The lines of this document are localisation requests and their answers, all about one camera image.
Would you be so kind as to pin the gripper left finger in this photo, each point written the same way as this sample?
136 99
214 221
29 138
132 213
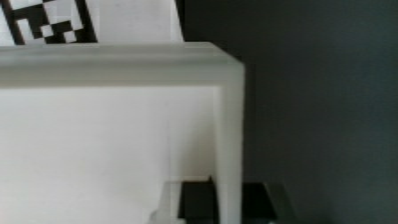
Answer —
189 203

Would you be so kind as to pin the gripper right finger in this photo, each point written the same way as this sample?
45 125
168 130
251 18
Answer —
267 207

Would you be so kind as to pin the white drawer cabinet box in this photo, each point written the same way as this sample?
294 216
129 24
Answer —
122 112

